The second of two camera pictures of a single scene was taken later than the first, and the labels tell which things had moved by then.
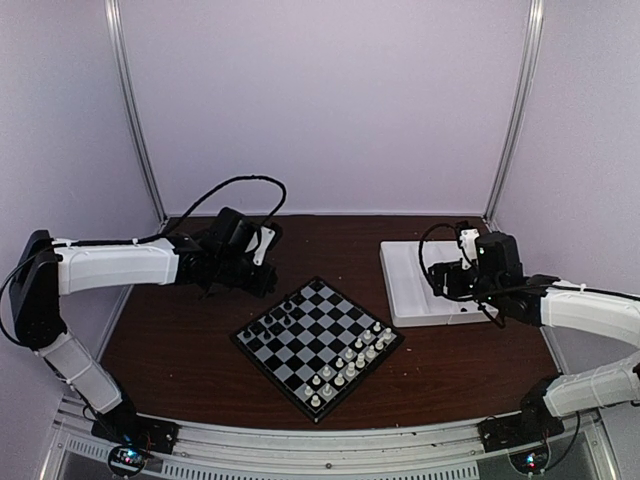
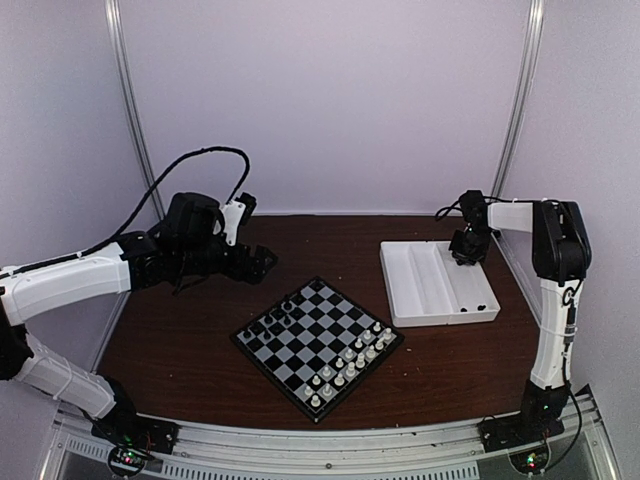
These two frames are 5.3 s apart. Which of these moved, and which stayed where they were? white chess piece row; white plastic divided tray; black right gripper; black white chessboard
Moved: black right gripper
Stayed: white plastic divided tray; black white chessboard; white chess piece row
